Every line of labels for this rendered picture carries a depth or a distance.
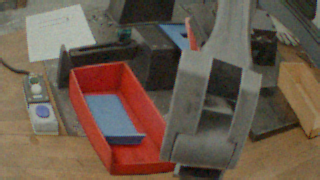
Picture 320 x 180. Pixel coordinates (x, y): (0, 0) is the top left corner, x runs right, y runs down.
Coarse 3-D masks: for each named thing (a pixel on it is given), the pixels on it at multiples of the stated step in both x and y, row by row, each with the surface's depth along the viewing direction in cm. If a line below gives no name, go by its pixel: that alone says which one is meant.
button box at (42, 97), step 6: (0, 60) 132; (6, 66) 130; (18, 72) 129; (24, 72) 128; (24, 78) 122; (42, 78) 123; (24, 84) 120; (30, 84) 120; (42, 84) 122; (24, 90) 120; (30, 90) 118; (42, 90) 120; (24, 96) 121; (30, 96) 117; (36, 96) 117; (42, 96) 118; (30, 102) 115; (36, 102) 116; (42, 102) 117; (48, 102) 118
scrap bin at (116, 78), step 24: (72, 72) 122; (96, 72) 125; (120, 72) 128; (72, 96) 122; (120, 96) 128; (144, 96) 119; (144, 120) 120; (96, 144) 110; (120, 144) 115; (144, 144) 117; (120, 168) 107; (144, 168) 108; (168, 168) 110
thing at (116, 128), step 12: (84, 96) 125; (96, 96) 126; (108, 96) 127; (96, 108) 123; (120, 108) 124; (96, 120) 119; (108, 120) 120; (120, 120) 121; (108, 132) 117; (120, 132) 118; (132, 132) 119
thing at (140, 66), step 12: (132, 36) 135; (144, 48) 130; (132, 60) 135; (144, 60) 130; (156, 60) 129; (168, 60) 130; (144, 72) 130; (156, 72) 130; (168, 72) 131; (144, 84) 131; (156, 84) 131; (168, 84) 133
